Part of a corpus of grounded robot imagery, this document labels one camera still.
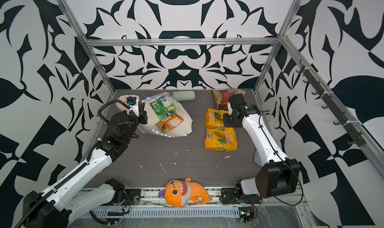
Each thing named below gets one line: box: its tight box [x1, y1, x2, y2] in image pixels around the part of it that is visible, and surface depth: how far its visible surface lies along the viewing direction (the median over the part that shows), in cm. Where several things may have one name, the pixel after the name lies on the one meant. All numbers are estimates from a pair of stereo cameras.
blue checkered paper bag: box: [138, 91, 193, 138], surface depth 101 cm
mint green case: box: [172, 90, 196, 101], surface depth 117 cm
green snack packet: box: [149, 96, 176, 120], surface depth 104 cm
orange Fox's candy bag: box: [155, 113, 184, 133], surface depth 98 cm
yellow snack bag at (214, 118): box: [205, 108, 229, 129], surface depth 99 cm
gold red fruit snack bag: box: [211, 88, 246, 111], surface depth 110 cm
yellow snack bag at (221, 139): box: [204, 127, 238, 152], surface depth 91 cm
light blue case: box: [254, 149, 263, 167], surface depth 85 cm
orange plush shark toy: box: [158, 177, 213, 208], surface depth 71 cm
